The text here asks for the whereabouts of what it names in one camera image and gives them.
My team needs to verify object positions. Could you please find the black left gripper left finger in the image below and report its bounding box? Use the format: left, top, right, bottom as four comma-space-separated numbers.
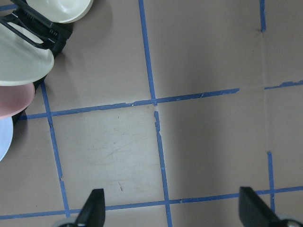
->
75, 189, 106, 227

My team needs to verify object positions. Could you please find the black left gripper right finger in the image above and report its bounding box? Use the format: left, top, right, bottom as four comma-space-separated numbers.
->
239, 187, 284, 227

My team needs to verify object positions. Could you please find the blue plate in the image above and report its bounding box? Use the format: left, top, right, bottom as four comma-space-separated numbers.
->
0, 117, 13, 160

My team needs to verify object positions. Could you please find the pink plate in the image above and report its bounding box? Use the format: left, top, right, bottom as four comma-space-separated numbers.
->
0, 83, 36, 120

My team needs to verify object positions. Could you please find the cream plate in rack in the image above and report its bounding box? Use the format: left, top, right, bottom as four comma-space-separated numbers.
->
0, 25, 54, 86

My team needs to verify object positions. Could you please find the black plate rack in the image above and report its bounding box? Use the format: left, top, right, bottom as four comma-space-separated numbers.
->
0, 0, 72, 57

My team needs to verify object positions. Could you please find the cream bowl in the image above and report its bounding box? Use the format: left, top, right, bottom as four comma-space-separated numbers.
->
27, 0, 94, 24

